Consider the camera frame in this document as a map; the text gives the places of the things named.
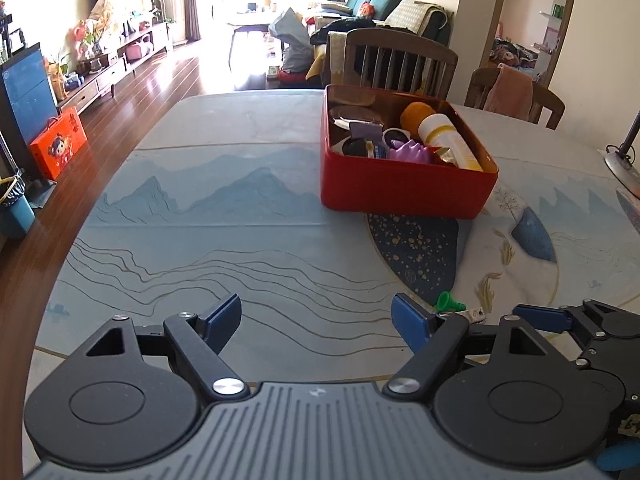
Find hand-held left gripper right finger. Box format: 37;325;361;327
384;294;557;404

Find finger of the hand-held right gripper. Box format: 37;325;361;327
513;299;640;347
574;339;640;377

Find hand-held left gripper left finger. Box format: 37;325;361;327
86;294;250;402

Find small green plastic piece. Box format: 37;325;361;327
436;292;467;313

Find red tin box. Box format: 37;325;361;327
320;84;500;220

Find purple ridged plastic piece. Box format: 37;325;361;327
389;140;435;165

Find black pole stand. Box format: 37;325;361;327
602;107;640;196

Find white bottle with yellow band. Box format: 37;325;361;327
417;113;485;172

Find small purple box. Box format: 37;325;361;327
348;121;383;143

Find orange ball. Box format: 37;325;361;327
400;101;438;133

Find pink cloth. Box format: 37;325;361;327
484;62;535;122

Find teal trash bin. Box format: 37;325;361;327
0;170;37;240

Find orange gift box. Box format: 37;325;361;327
29;106;90;181

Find wooden slat-back chair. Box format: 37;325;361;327
342;28;459;103

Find wooden media console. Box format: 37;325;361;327
55;20;176;111

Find grey-blue bag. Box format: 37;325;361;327
268;7;315;73

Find coffee table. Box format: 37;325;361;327
226;7;281;66

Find black clothes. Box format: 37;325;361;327
310;17;391;46

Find plaid blanket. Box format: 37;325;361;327
382;0;446;33

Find white room shelf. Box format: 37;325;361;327
539;0;571;51

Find potted flowers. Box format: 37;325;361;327
67;19;103;61

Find teal sofa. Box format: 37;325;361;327
307;0;453;48

